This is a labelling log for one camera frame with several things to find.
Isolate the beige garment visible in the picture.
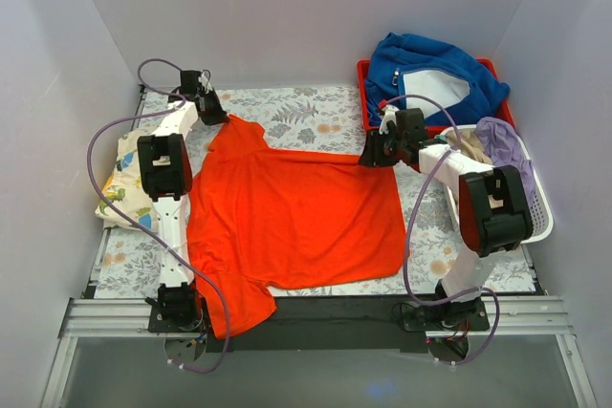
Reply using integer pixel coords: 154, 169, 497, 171
446, 130, 492, 165

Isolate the floral tablecloth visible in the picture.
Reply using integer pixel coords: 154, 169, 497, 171
91, 86, 536, 299

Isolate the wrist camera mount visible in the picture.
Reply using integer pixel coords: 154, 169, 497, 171
199, 69, 213, 94
378, 100, 399, 135

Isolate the orange t shirt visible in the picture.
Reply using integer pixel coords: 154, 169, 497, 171
186, 117, 405, 338

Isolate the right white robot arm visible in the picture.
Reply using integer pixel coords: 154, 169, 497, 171
359, 103, 534, 331

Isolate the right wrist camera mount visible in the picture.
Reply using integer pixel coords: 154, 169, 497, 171
378, 100, 399, 135

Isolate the aluminium frame rail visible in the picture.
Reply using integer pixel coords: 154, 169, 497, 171
41, 295, 597, 407

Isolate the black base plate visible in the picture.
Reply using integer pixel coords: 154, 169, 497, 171
147, 295, 492, 354

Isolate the dinosaur print folded cloth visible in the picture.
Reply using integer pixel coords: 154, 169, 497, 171
102, 129, 158, 233

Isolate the white laundry basket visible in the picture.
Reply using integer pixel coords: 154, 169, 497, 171
458, 123, 554, 244

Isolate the blue zip jacket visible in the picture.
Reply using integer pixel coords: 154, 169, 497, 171
360, 32, 511, 127

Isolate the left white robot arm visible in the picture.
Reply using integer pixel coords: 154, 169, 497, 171
137, 70, 228, 332

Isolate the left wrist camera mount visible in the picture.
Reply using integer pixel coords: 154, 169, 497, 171
199, 69, 213, 94

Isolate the purple garment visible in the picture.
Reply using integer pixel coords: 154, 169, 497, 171
474, 117, 536, 202

